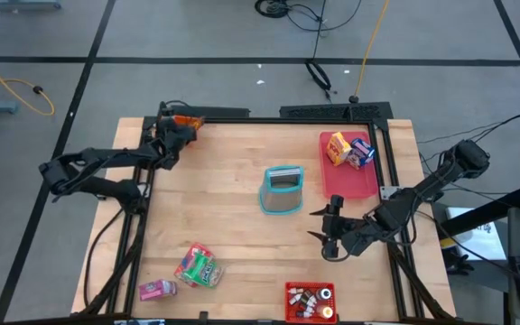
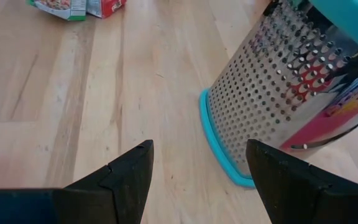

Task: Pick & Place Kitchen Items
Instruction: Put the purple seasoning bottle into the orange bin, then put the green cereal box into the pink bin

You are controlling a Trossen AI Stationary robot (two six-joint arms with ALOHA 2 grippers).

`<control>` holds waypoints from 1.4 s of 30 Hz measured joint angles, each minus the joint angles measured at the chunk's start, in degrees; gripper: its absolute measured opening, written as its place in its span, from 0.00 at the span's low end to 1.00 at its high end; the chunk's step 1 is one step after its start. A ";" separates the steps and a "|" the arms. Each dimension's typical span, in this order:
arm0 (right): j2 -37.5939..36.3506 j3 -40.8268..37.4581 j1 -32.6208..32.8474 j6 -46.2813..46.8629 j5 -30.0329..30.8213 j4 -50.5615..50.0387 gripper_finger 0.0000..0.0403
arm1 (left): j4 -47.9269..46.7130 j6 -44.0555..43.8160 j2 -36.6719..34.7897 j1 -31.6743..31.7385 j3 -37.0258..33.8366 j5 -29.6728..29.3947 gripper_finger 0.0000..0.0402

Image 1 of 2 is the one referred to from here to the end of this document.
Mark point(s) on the orange plastic bin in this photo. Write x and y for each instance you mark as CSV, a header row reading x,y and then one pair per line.
x,y
188,121

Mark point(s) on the pink cereal box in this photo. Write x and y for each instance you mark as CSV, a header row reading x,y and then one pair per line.
x,y
157,290

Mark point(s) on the black table frame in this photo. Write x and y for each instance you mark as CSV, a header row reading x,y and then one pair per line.
x,y
287,121

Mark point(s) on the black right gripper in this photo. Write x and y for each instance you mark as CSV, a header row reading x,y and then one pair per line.
x,y
348,230

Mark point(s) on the small white-capped bottle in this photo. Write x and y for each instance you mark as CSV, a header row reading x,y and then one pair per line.
x,y
297,290
311,307
307,313
300,314
294,299

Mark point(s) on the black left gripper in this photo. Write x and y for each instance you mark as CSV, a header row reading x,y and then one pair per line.
x,y
172,140

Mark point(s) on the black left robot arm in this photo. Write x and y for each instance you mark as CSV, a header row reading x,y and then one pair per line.
x,y
97,158

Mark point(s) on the red perforated basket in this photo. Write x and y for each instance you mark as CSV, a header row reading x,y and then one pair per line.
x,y
290,313

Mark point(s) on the green candy packet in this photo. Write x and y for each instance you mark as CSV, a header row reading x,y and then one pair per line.
x,y
194,249

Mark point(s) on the black flat plate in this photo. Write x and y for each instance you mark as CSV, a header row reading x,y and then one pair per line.
x,y
224,111

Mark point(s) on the black perforated plate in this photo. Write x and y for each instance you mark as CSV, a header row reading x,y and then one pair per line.
x,y
323,111

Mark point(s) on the white printed box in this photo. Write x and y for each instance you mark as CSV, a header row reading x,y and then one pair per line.
x,y
481,239

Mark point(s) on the pink translucent tray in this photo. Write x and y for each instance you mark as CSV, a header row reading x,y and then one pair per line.
x,y
346,182

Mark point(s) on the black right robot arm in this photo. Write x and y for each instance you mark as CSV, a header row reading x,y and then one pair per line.
x,y
422,189

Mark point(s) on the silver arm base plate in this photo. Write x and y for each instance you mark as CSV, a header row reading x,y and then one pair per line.
x,y
387,192

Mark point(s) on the grey cart base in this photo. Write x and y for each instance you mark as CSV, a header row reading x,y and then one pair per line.
x,y
16,5

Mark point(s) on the black table camera mount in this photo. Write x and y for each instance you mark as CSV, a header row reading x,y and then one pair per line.
x,y
203,316

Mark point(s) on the yellow Corn Pops box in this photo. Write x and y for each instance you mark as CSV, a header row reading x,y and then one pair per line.
x,y
338,148

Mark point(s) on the blue Frosted Flakes box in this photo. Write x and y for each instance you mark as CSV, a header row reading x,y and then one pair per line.
x,y
360,153

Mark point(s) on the small dark green bottle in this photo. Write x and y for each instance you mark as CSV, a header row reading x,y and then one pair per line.
x,y
306,298

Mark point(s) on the black desk bar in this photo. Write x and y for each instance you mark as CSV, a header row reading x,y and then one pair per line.
x,y
490,210

